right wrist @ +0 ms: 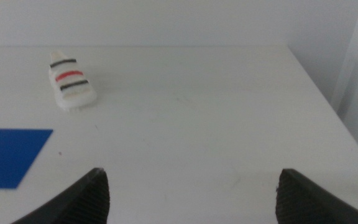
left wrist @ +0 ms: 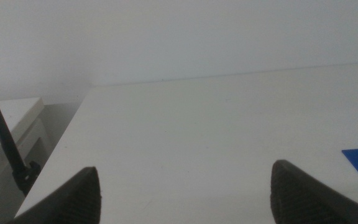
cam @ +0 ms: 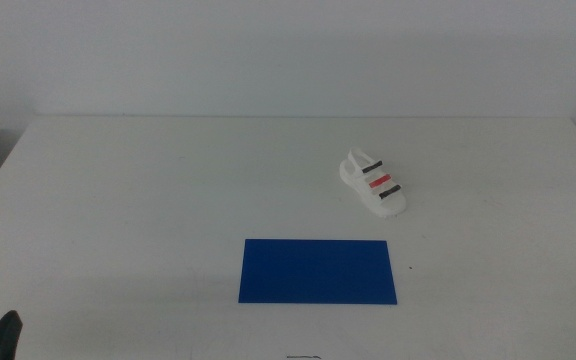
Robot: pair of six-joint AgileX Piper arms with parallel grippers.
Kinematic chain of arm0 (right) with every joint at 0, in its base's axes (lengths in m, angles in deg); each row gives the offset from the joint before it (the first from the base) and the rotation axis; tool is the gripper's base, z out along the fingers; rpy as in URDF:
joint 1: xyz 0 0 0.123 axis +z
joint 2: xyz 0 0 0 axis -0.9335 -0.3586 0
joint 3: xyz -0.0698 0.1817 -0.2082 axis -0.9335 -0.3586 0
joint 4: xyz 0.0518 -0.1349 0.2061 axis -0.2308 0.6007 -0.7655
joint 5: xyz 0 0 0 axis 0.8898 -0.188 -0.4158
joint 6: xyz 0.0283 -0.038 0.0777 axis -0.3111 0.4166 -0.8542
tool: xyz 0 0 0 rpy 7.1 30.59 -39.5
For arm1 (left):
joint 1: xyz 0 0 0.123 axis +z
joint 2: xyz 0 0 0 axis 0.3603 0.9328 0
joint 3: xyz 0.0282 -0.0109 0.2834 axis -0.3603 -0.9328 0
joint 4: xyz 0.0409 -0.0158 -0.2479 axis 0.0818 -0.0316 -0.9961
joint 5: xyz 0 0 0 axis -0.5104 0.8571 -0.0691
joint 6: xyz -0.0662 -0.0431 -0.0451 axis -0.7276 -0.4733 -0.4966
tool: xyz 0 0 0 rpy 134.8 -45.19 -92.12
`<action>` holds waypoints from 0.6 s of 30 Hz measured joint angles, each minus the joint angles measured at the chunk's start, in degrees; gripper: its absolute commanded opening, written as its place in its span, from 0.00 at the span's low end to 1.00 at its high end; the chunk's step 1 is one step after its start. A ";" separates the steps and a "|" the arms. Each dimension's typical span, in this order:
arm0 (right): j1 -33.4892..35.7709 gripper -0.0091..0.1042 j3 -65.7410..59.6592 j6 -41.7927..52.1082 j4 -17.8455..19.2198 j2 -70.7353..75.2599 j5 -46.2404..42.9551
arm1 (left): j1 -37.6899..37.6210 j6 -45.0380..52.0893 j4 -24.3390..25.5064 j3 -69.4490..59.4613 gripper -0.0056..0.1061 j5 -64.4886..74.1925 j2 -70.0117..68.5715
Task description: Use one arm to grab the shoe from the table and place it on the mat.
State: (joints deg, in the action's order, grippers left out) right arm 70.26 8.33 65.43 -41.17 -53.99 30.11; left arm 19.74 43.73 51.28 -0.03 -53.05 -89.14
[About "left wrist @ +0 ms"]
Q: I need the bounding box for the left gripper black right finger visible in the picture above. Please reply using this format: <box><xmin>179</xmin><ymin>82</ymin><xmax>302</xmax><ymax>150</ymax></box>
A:
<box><xmin>270</xmin><ymin>159</ymin><xmax>358</xmax><ymax>224</ymax></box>

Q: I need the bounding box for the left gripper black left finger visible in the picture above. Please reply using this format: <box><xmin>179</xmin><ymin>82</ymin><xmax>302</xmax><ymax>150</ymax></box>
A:
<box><xmin>7</xmin><ymin>166</ymin><xmax>102</xmax><ymax>224</ymax></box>

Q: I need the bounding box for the white side cabinet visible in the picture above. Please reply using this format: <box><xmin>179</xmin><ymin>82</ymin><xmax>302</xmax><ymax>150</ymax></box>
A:
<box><xmin>0</xmin><ymin>97</ymin><xmax>52</xmax><ymax>224</ymax></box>

